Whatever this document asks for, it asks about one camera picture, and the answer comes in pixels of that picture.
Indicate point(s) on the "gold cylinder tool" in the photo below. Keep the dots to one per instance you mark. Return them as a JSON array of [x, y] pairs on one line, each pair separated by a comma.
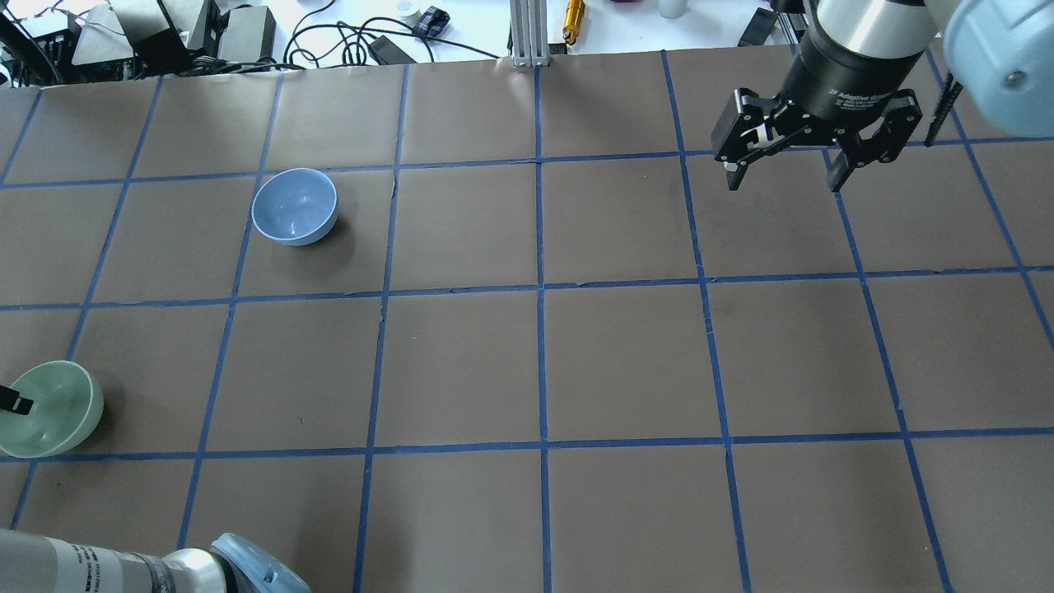
[[573, 21]]

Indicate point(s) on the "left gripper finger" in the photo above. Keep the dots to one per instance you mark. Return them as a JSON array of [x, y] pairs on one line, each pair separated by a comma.
[[12, 401]]

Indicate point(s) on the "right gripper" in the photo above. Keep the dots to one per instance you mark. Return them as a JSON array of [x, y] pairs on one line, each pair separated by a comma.
[[832, 89]]

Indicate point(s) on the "aluminium frame post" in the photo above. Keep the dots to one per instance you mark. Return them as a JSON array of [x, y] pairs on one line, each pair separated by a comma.
[[529, 34]]

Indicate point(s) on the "black power adapter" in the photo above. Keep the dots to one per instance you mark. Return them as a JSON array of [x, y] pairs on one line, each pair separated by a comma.
[[385, 52]]

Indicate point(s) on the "green bowl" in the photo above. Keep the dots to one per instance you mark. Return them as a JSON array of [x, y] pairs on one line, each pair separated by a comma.
[[68, 408]]

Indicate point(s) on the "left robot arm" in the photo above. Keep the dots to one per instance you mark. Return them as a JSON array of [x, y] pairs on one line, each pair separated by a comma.
[[36, 563]]

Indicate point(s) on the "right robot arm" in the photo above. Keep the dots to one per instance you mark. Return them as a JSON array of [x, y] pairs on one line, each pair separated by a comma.
[[1000, 52]]

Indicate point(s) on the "blue bowl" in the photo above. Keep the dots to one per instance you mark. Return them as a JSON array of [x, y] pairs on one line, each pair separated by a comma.
[[296, 207]]

